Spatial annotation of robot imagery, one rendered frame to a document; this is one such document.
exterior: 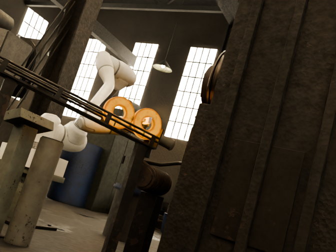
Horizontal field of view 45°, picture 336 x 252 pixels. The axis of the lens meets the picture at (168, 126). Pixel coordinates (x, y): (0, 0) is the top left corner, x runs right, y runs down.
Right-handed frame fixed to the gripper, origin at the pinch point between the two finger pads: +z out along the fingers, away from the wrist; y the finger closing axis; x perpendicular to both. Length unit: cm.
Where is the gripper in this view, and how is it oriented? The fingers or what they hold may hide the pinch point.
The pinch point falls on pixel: (147, 120)
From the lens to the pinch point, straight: 199.1
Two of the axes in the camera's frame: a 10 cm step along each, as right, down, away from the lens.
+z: 4.8, -0.8, -8.7
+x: 2.6, -9.4, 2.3
